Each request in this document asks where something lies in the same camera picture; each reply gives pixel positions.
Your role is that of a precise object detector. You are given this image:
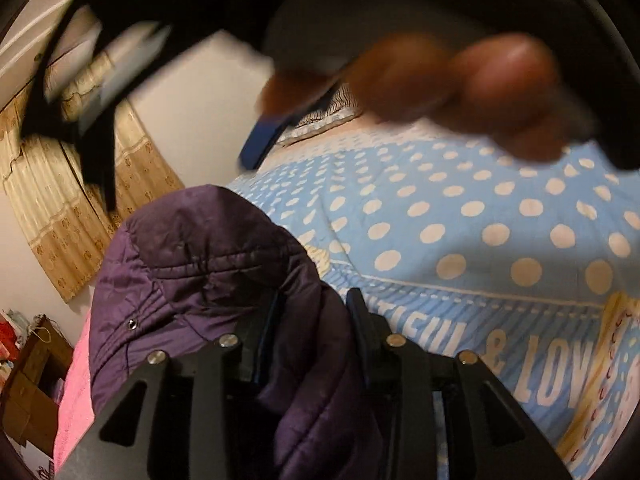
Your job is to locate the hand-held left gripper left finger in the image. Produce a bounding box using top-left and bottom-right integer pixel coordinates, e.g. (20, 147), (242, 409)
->
(55, 287), (284, 480)

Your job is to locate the person's right hand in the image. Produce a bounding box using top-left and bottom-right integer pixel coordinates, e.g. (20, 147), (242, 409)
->
(257, 32), (599, 164)

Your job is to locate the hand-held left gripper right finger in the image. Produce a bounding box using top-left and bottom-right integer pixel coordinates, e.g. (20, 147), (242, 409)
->
(346, 287), (572, 480)

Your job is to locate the patterned pillow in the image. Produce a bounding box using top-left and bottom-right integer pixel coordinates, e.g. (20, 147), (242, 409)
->
(279, 84), (362, 147)

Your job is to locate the beige patterned curtain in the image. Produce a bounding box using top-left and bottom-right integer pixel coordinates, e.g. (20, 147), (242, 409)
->
(0, 50), (186, 304)

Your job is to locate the red bag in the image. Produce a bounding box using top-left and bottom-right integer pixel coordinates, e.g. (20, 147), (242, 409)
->
(0, 321), (19, 362)

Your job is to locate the white paper bag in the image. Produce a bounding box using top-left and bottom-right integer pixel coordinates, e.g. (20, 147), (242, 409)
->
(20, 441), (67, 480)

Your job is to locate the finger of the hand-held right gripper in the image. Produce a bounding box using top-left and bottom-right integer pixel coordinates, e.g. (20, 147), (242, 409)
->
(237, 77), (352, 171)
(19, 0), (274, 214)

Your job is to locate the purple padded jacket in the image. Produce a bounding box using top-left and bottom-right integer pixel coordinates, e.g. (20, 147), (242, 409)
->
(90, 184), (387, 480)

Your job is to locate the blue polka dot blanket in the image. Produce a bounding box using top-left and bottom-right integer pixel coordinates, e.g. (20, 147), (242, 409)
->
(225, 109), (640, 480)

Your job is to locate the pink patterned blanket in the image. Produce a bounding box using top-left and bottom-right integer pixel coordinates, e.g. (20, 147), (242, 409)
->
(52, 305), (102, 472)

